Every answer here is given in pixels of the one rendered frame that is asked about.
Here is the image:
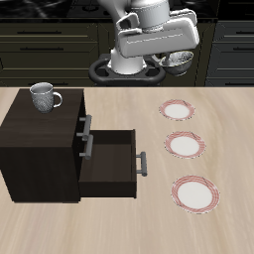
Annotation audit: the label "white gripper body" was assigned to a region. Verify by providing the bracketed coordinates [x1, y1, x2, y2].
[116, 9, 200, 60]

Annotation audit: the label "dark kitchen cupboards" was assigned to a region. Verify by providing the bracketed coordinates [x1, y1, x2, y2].
[0, 18, 254, 88]

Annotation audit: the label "grey patterned mug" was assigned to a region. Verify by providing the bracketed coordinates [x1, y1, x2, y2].
[29, 81, 64, 115]

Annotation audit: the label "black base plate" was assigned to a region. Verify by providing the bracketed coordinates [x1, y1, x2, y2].
[88, 54, 167, 87]

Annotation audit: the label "white plate with red rim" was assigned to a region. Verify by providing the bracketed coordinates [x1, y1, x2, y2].
[170, 175, 221, 214]
[158, 98, 196, 122]
[164, 130, 206, 160]

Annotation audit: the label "dark wooden cabinet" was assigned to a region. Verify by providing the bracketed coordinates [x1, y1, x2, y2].
[0, 87, 149, 204]

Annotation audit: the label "dark wooden drawer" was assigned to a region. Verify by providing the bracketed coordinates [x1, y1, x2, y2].
[78, 128, 149, 199]

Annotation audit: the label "silver metal bowl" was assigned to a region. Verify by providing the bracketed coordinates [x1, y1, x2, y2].
[159, 50, 195, 76]

